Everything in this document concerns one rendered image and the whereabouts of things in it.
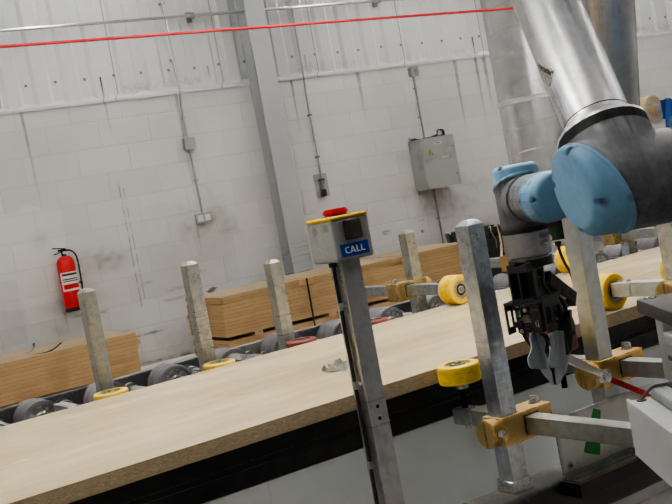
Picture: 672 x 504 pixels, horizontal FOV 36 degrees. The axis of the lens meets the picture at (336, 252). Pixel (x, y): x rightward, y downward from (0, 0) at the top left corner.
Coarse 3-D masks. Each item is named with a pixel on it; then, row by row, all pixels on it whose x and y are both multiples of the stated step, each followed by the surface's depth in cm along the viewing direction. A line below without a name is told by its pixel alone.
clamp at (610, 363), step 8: (616, 352) 192; (624, 352) 191; (632, 352) 191; (640, 352) 192; (584, 360) 190; (592, 360) 189; (600, 360) 188; (608, 360) 188; (616, 360) 189; (576, 368) 189; (600, 368) 187; (608, 368) 188; (616, 368) 189; (576, 376) 189; (584, 376) 188; (592, 376) 186; (616, 376) 189; (624, 376) 190; (584, 384) 188; (592, 384) 187; (600, 384) 187; (608, 384) 188
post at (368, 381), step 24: (360, 264) 161; (336, 288) 160; (360, 288) 160; (360, 312) 160; (360, 336) 160; (360, 360) 160; (360, 384) 160; (360, 408) 161; (384, 408) 162; (384, 432) 161; (384, 456) 161; (384, 480) 161
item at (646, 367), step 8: (624, 360) 189; (632, 360) 187; (640, 360) 186; (648, 360) 185; (656, 360) 184; (568, 368) 201; (624, 368) 189; (632, 368) 187; (640, 368) 186; (648, 368) 184; (656, 368) 183; (632, 376) 188; (640, 376) 186; (648, 376) 184; (656, 376) 183; (664, 376) 181
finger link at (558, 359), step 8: (552, 336) 166; (560, 336) 167; (552, 344) 166; (560, 344) 167; (552, 352) 165; (560, 352) 167; (552, 360) 165; (560, 360) 167; (568, 360) 168; (560, 368) 168; (560, 376) 168
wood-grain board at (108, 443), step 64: (640, 256) 316; (448, 320) 254; (576, 320) 218; (192, 384) 229; (256, 384) 213; (320, 384) 199; (384, 384) 187; (0, 448) 194; (64, 448) 183; (128, 448) 173; (192, 448) 166
